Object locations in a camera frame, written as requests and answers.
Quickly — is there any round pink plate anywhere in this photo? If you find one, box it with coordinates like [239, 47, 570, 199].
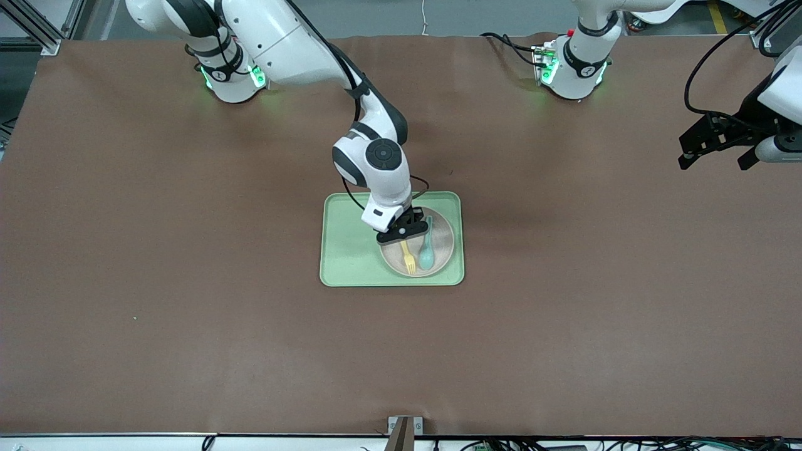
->
[378, 206, 456, 279]

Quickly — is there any teal plastic spoon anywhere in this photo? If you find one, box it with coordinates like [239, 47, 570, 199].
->
[417, 215, 436, 272]

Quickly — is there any light green rectangular tray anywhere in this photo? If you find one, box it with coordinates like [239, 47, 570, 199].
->
[320, 191, 466, 288]

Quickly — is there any brown table cover mat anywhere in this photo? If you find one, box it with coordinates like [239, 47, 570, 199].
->
[0, 33, 802, 437]

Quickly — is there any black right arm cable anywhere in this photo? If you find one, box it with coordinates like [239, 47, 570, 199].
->
[340, 174, 431, 212]

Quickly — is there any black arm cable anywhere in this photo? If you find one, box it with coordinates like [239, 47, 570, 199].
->
[684, 0, 784, 117]
[340, 174, 431, 212]

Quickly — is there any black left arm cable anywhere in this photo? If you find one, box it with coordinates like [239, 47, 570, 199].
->
[684, 0, 784, 117]

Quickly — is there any aluminium frame post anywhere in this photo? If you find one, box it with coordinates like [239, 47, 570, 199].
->
[0, 0, 88, 57]
[749, 0, 793, 49]

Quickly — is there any black base power cable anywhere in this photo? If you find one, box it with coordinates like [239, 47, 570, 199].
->
[481, 31, 541, 67]

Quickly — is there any metal table edge bracket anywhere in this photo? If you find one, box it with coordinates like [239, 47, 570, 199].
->
[387, 415, 425, 451]

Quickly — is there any black cable bundle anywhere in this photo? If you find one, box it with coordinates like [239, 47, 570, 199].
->
[457, 435, 802, 451]

